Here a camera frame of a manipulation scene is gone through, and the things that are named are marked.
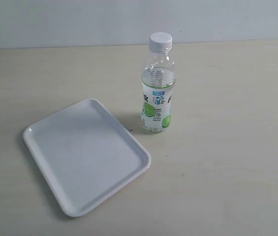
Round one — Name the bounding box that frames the white rectangular plastic tray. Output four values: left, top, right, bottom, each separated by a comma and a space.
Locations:
23, 99, 151, 217

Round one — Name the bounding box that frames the white bottle cap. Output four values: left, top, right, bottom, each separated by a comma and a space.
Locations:
149, 32, 172, 53

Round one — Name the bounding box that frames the clear plastic drink bottle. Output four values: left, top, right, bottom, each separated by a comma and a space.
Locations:
141, 48, 176, 133

